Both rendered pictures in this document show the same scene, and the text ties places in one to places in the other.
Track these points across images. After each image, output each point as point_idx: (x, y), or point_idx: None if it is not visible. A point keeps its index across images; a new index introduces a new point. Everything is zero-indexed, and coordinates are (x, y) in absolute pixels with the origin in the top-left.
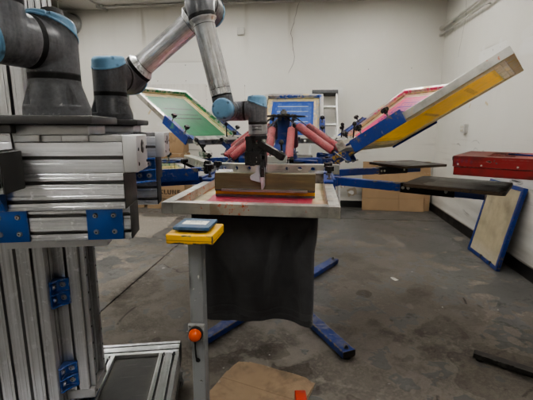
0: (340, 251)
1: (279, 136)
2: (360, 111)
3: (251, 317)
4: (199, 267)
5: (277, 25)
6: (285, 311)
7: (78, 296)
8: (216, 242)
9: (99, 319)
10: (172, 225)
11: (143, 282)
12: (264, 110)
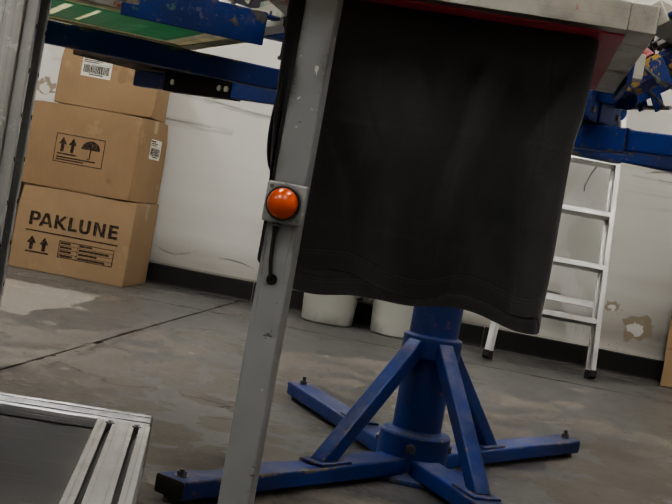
0: (587, 438)
1: None
2: None
3: (386, 293)
4: (324, 46)
5: None
6: (473, 290)
7: (1, 113)
8: (337, 83)
9: (13, 215)
10: (85, 307)
11: (9, 380)
12: None
